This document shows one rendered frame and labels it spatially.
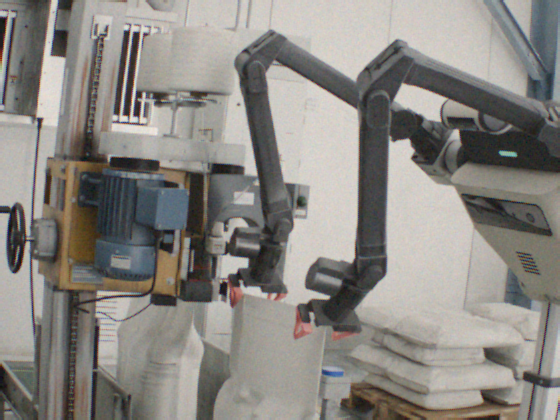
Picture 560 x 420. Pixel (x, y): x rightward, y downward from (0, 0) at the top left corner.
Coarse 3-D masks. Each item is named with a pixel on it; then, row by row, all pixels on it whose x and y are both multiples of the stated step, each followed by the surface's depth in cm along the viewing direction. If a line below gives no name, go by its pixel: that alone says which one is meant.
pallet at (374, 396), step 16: (352, 384) 569; (368, 384) 572; (352, 400) 566; (368, 400) 572; (384, 400) 537; (400, 400) 537; (384, 416) 536; (400, 416) 537; (416, 416) 511; (432, 416) 506; (448, 416) 510; (464, 416) 516; (480, 416) 567; (496, 416) 532; (512, 416) 535
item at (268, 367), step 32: (256, 320) 232; (288, 320) 225; (256, 352) 231; (288, 352) 225; (320, 352) 217; (224, 384) 251; (256, 384) 231; (288, 384) 224; (224, 416) 242; (256, 416) 226; (288, 416) 222
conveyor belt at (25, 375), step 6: (12, 366) 414; (18, 366) 415; (12, 372) 403; (18, 372) 405; (24, 372) 407; (30, 372) 408; (18, 378) 395; (24, 378) 397; (30, 378) 398; (24, 384) 387; (30, 384) 389; (30, 390) 379
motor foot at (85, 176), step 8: (80, 176) 241; (88, 176) 241; (96, 176) 242; (80, 184) 241; (88, 184) 242; (96, 184) 241; (80, 192) 241; (88, 192) 242; (96, 192) 241; (80, 200) 241; (88, 200) 242; (96, 200) 240
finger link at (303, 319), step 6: (300, 306) 212; (306, 306) 212; (300, 312) 211; (306, 312) 211; (300, 318) 210; (306, 318) 210; (300, 324) 214; (306, 324) 210; (294, 330) 215; (306, 330) 209; (312, 330) 209; (294, 336) 215; (300, 336) 213
